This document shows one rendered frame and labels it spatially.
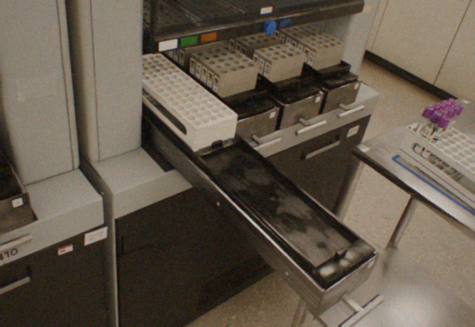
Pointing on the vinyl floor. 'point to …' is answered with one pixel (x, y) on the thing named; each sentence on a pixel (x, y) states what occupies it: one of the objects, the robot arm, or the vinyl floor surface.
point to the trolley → (423, 290)
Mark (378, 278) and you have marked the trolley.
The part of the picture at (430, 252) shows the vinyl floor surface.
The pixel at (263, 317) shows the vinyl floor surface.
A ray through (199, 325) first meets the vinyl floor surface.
